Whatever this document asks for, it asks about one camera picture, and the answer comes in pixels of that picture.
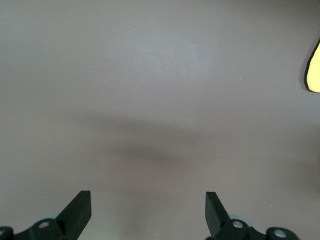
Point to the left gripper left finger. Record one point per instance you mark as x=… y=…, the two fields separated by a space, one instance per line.
x=72 y=215

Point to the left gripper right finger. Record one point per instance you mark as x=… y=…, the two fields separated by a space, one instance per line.
x=217 y=217

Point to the brown table cover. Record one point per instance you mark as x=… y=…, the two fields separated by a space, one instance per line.
x=150 y=75

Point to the yellow quilted oven mitt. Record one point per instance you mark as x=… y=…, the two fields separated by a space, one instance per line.
x=315 y=72

